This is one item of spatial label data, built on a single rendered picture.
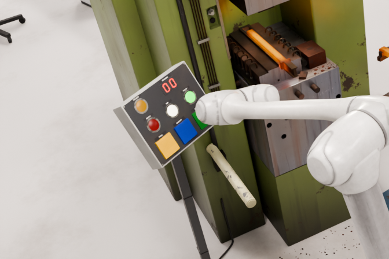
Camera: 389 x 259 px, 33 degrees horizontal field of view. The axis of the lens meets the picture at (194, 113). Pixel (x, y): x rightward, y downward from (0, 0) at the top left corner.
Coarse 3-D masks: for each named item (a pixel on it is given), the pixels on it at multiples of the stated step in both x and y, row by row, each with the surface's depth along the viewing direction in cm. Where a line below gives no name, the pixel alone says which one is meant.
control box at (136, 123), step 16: (176, 64) 259; (160, 80) 248; (176, 80) 251; (192, 80) 255; (144, 96) 244; (160, 96) 247; (176, 96) 251; (128, 112) 239; (144, 112) 242; (160, 112) 246; (192, 112) 253; (128, 128) 244; (144, 128) 241; (160, 128) 245; (208, 128) 256; (144, 144) 242; (160, 160) 243
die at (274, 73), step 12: (252, 24) 311; (228, 36) 309; (240, 36) 304; (264, 36) 299; (240, 48) 298; (252, 48) 293; (276, 48) 287; (264, 60) 283; (276, 60) 279; (300, 60) 279; (252, 72) 281; (264, 72) 277; (276, 72) 277
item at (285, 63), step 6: (252, 30) 303; (252, 36) 298; (258, 36) 297; (258, 42) 294; (264, 42) 292; (264, 48) 289; (270, 48) 286; (276, 54) 281; (282, 60) 276; (288, 60) 273; (282, 66) 275; (288, 66) 270; (294, 66) 268; (288, 72) 273; (294, 72) 268
